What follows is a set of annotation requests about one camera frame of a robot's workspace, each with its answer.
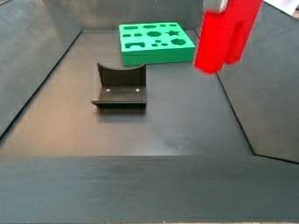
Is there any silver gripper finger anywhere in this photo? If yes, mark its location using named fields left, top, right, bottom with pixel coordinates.
left=203, top=0, right=230, bottom=14

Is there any black curved holder stand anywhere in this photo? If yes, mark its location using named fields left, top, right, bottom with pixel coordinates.
left=91, top=63, right=147, bottom=107

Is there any green foam shape board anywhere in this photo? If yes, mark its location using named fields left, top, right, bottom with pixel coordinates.
left=119, top=22, right=195, bottom=66

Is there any red double-square peg block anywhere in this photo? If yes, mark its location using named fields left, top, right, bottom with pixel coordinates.
left=193, top=0, right=263, bottom=74

